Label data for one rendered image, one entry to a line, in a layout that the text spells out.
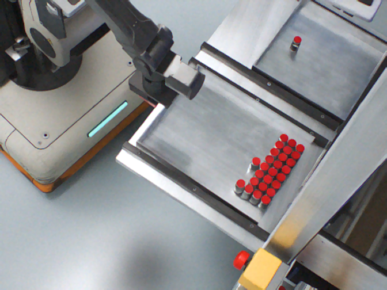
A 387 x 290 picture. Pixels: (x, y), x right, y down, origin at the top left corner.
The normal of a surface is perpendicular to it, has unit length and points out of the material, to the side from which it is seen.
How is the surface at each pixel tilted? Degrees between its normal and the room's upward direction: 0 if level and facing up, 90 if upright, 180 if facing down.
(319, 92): 0
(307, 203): 90
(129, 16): 60
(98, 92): 0
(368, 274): 90
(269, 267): 0
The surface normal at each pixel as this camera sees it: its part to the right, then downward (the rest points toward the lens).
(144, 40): 0.70, 0.33
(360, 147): -0.55, 0.75
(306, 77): 0.08, -0.40
